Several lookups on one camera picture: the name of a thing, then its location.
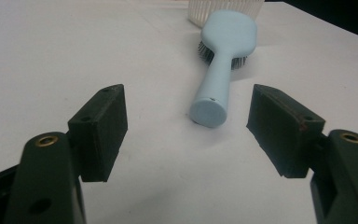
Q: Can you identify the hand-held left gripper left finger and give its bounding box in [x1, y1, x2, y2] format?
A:
[67, 83, 129, 183]

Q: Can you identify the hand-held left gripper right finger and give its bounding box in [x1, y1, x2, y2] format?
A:
[246, 83, 326, 179]

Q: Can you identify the light blue hairbrush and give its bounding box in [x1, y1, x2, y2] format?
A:
[188, 8, 258, 129]

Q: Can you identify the white slotted plastic basket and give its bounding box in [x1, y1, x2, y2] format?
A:
[187, 0, 266, 29]

